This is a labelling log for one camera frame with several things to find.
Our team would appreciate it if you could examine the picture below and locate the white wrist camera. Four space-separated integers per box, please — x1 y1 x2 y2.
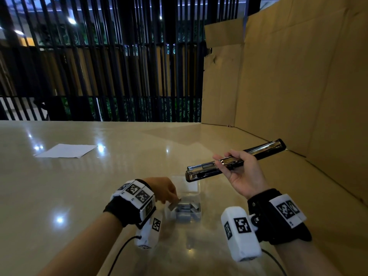
135 209 163 250
220 206 262 262

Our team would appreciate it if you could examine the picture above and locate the person's left forearm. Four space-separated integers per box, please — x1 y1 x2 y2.
37 212 123 276

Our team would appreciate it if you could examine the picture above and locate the large brown cardboard panel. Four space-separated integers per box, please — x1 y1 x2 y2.
201 0 368 206

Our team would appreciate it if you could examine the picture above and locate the black wristband with markers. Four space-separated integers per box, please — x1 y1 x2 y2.
103 179 157 230
248 189 312 245

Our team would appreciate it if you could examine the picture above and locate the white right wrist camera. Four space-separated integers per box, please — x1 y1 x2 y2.
220 206 262 262

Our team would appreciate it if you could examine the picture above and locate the black stapler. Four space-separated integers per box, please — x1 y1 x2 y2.
185 138 287 183

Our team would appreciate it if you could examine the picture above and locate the black right wristband with markers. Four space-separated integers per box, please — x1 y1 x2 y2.
248 189 312 245

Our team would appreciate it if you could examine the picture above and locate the person's right forearm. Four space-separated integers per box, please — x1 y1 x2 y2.
274 238 344 276

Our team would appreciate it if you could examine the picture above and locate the person's right hand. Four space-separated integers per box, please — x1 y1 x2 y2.
212 149 271 200

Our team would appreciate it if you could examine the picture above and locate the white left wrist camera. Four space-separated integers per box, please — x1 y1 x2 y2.
135 209 163 250

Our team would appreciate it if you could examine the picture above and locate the clear plastic box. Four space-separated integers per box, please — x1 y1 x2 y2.
164 176 202 225

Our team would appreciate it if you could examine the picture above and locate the pile of staples strips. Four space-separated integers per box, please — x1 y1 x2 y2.
172 201 201 223

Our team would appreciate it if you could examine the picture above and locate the black right camera cable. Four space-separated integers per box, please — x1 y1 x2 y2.
261 249 288 276

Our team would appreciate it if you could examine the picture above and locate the black left camera cable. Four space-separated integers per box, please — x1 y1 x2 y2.
108 235 142 276

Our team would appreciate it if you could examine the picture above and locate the black left wristband with markers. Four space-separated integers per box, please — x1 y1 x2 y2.
103 179 157 230

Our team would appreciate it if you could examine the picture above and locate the black camera cable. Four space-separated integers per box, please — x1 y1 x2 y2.
261 249 288 276
108 235 142 276

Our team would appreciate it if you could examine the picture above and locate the person's left hand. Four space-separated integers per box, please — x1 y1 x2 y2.
143 177 179 204

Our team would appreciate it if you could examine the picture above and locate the white paper sheet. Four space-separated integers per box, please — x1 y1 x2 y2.
35 144 98 159

